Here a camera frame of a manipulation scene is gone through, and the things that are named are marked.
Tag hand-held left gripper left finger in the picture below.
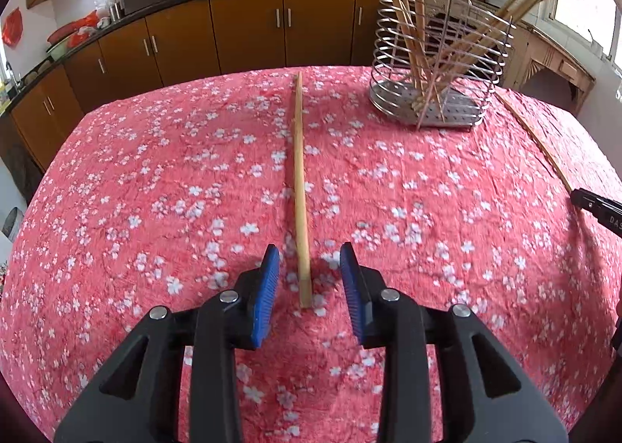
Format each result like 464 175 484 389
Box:
53 243 281 443

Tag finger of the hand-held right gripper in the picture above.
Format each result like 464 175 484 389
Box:
571 187 622 236

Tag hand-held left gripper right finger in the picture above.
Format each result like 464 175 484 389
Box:
339 242 569 443

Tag metal wire utensil holder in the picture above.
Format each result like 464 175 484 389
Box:
368 0 517 130

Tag light wooden side table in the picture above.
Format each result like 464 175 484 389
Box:
505 20 596 113

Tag pink floral tablecloth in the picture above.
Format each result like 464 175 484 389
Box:
0 65 622 443

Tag brown kitchen base cabinets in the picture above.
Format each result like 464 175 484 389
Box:
0 0 390 172

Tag green basin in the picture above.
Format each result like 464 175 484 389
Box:
46 37 73 60

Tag red plastic bags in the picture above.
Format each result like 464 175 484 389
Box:
61 10 100 47

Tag red wall decoration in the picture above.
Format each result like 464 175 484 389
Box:
1 7 23 46

